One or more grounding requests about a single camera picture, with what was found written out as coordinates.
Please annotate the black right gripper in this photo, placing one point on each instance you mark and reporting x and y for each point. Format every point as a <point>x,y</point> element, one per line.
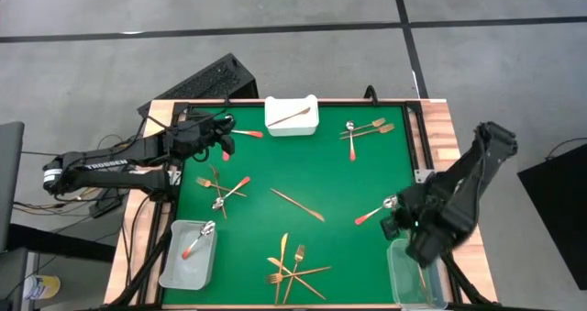
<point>426,219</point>

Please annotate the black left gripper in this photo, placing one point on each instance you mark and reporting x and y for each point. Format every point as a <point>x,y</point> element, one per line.
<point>202,136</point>

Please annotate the gold knife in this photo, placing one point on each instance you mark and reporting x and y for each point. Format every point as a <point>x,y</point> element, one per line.
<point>284,247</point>
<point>289,117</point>
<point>298,205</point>
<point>316,293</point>

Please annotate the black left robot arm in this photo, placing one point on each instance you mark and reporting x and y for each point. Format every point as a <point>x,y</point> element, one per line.
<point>105,164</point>

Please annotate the white plastic bin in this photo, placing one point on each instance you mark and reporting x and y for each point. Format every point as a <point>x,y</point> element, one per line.
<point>293,128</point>

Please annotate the clear plastic bin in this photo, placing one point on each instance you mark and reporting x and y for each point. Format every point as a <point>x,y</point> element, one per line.
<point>401,283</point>

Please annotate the green table mat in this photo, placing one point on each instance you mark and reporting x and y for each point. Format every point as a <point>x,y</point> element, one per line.
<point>321,173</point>

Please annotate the gray plastic bin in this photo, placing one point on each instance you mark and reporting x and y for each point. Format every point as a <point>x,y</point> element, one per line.
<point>192,274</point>

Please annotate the black case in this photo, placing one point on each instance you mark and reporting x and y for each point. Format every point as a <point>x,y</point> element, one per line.
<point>559,210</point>

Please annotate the black floor mat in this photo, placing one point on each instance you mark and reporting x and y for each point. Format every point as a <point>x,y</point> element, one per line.
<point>55,244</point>

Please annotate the dark gray panel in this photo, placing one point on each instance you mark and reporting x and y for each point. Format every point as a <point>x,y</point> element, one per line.
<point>11,187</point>

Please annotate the yellow white canister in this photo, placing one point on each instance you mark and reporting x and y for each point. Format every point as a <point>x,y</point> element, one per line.
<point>41,287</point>

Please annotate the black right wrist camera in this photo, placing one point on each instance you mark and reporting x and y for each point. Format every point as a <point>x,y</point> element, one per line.
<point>390,227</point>

